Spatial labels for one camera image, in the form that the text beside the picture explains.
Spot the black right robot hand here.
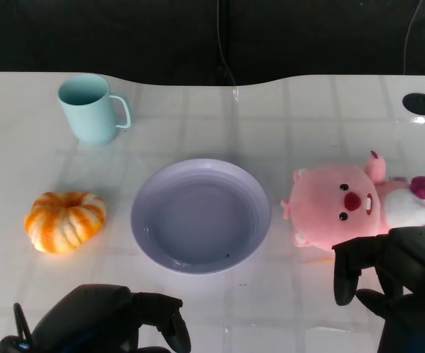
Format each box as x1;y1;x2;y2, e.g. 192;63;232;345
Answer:
332;227;425;353

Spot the black table cable hole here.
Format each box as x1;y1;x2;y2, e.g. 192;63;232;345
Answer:
401;92;425;115

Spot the light blue mug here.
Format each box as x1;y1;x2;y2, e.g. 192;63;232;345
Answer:
57;73;132;146

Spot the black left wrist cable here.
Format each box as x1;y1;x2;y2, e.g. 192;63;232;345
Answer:
12;302;34;346

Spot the lavender round plate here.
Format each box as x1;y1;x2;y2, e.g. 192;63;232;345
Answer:
129;158;272;275

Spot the thin black hanging cable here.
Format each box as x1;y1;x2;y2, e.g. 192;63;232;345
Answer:
215;0;238;88
402;0;425;76

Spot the black backdrop cloth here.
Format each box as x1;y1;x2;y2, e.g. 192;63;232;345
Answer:
0;0;425;88

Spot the orange white striped pumpkin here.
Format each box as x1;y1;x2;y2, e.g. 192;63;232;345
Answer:
24;190;107;254

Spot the pink plush doll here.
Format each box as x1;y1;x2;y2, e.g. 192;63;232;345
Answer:
280;149;425;252

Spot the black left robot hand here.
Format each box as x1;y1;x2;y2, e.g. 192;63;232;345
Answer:
32;283;192;353

